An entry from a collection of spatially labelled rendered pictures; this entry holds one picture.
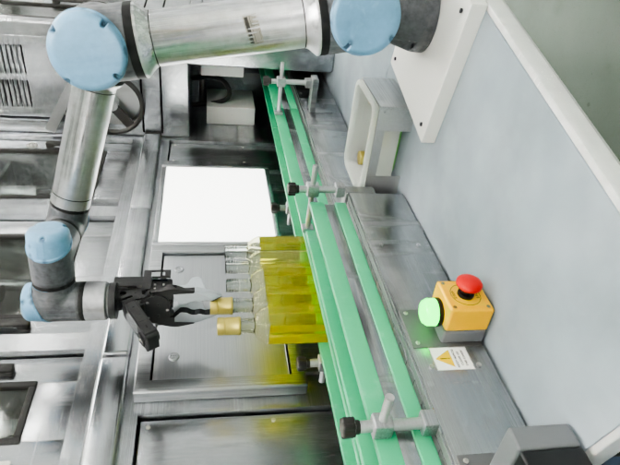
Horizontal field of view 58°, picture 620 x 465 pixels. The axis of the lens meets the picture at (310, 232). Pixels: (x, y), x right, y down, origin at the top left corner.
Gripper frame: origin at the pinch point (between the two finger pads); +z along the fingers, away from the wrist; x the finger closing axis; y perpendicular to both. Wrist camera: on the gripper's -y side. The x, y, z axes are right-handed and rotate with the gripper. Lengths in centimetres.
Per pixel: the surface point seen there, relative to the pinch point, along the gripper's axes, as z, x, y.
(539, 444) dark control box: 36, -24, -50
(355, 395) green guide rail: 21.5, -6.5, -28.2
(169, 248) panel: -10.9, 11.9, 34.3
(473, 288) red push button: 37, -26, -25
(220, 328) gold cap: 1.0, -0.9, -7.2
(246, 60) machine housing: 12, -14, 104
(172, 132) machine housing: -13, 13, 104
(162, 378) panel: -10.0, 12.4, -7.2
